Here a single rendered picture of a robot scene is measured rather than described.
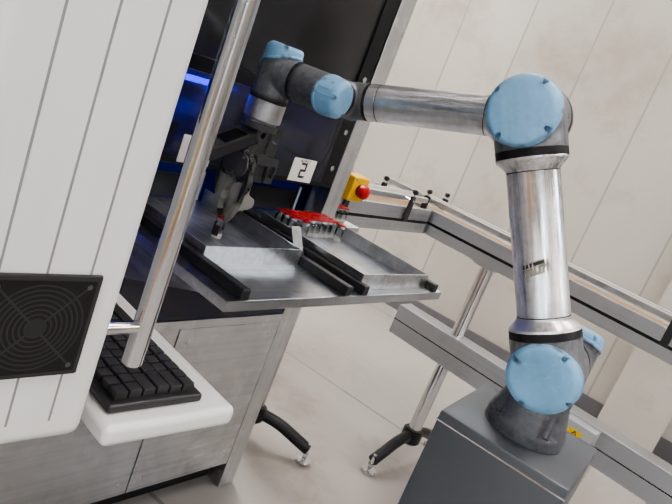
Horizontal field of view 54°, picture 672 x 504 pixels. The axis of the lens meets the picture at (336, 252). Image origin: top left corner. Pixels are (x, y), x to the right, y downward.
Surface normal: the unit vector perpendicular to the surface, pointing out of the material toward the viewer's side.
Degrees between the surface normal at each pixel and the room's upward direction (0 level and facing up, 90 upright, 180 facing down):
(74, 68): 90
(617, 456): 90
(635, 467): 90
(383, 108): 110
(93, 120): 90
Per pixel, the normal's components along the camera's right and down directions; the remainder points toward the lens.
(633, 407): -0.52, 0.03
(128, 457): 0.70, 0.43
